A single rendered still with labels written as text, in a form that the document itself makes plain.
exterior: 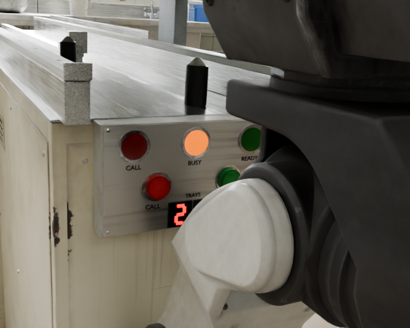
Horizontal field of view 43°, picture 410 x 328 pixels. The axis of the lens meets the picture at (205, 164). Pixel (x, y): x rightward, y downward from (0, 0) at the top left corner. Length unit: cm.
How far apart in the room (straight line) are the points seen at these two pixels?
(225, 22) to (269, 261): 17
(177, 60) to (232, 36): 64
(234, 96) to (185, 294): 26
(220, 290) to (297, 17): 25
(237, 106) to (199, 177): 25
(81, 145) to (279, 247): 33
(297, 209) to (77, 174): 34
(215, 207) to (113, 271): 31
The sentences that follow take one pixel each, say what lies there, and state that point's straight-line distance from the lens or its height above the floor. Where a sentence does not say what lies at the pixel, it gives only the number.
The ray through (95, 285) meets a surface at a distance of 71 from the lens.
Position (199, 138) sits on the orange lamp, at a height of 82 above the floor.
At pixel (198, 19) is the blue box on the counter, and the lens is 446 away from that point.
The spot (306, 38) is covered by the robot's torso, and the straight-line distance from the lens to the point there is 31.
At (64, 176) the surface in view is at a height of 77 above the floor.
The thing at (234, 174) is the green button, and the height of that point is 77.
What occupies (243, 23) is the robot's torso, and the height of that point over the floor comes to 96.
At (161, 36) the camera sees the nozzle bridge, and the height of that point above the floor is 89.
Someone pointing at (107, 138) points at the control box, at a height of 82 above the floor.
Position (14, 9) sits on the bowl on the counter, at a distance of 397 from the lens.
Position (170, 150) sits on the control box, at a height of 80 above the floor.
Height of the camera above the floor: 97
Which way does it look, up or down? 16 degrees down
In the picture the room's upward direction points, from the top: 3 degrees clockwise
